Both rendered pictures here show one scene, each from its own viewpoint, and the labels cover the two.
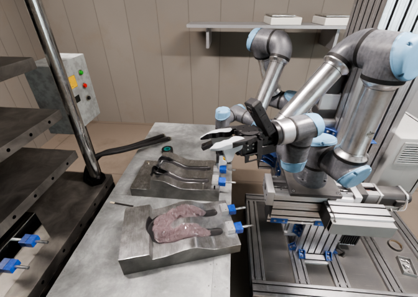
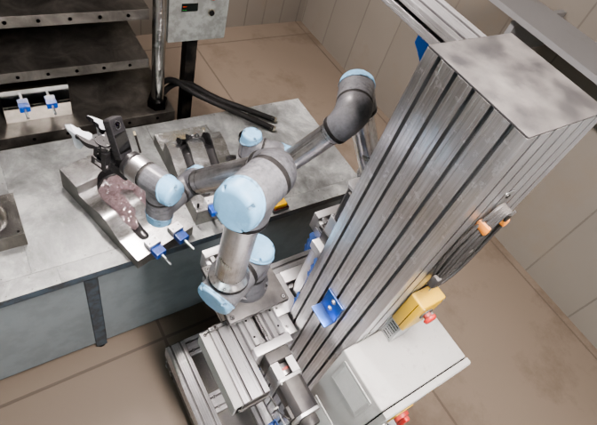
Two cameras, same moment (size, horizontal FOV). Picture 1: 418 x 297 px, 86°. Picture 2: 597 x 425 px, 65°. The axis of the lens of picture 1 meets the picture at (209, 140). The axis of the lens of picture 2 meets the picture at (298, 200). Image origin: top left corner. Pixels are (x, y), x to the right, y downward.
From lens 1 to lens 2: 1.23 m
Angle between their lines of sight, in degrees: 32
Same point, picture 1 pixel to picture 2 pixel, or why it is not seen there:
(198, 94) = not seen: hidden behind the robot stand
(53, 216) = (93, 101)
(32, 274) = (33, 127)
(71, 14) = not seen: outside the picture
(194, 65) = not seen: hidden behind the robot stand
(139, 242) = (84, 172)
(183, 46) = (493, 21)
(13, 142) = (78, 15)
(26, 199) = (66, 68)
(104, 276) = (54, 173)
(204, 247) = (112, 228)
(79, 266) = (54, 151)
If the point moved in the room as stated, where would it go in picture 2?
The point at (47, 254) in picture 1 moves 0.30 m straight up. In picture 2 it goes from (55, 124) to (44, 69)
